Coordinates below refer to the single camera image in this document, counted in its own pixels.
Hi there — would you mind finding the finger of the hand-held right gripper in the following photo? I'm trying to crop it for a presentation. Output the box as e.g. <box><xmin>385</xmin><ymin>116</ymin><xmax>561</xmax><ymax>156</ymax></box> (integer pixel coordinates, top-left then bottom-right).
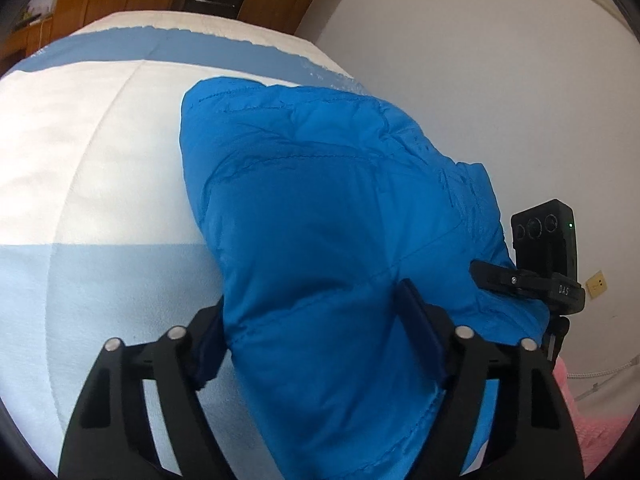
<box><xmin>470</xmin><ymin>260</ymin><xmax>553</xmax><ymax>301</ymax></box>

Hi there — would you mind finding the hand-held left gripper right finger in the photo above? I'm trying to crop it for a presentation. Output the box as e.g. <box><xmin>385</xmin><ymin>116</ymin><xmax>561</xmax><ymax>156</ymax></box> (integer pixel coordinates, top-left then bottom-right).
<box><xmin>395</xmin><ymin>279</ymin><xmax>585</xmax><ymax>480</ymax></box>

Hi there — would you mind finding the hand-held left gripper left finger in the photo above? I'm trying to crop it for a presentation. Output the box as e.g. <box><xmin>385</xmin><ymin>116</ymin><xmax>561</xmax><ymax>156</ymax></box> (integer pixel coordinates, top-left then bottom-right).
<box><xmin>59</xmin><ymin>296</ymin><xmax>236</xmax><ymax>480</ymax></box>

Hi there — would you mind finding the white and blue bed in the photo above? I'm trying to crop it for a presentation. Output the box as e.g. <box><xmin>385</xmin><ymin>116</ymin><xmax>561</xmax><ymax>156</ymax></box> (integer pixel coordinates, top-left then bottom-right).
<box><xmin>0</xmin><ymin>10</ymin><xmax>496</xmax><ymax>480</ymax></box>

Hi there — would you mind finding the wooden desk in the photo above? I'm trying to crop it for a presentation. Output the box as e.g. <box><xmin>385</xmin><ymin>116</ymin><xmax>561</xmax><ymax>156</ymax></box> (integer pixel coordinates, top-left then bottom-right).
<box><xmin>0</xmin><ymin>15</ymin><xmax>57</xmax><ymax>63</ymax></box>

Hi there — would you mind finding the pink cloth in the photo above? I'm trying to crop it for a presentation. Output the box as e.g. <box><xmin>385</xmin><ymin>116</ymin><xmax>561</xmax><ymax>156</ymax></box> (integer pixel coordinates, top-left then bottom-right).
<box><xmin>550</xmin><ymin>357</ymin><xmax>640</xmax><ymax>477</ymax></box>

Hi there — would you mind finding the blue padded jacket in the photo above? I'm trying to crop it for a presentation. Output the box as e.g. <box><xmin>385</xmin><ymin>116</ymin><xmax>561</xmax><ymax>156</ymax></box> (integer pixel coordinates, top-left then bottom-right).
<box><xmin>179</xmin><ymin>77</ymin><xmax>551</xmax><ymax>480</ymax></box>

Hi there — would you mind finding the yellowed wall outlet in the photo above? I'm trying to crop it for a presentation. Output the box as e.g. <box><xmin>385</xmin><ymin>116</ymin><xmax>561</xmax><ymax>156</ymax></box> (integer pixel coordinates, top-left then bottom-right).
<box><xmin>586</xmin><ymin>270</ymin><xmax>609</xmax><ymax>301</ymax></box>

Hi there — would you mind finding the black box speaker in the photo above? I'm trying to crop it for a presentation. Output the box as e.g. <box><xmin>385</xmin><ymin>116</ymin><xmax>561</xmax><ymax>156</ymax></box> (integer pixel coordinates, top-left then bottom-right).
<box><xmin>184</xmin><ymin>0</ymin><xmax>247</xmax><ymax>22</ymax></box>

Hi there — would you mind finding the white cable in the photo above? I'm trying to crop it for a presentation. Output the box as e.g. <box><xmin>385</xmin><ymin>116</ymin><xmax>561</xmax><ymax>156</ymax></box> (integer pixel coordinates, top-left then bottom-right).
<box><xmin>569</xmin><ymin>357</ymin><xmax>635</xmax><ymax>402</ymax></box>

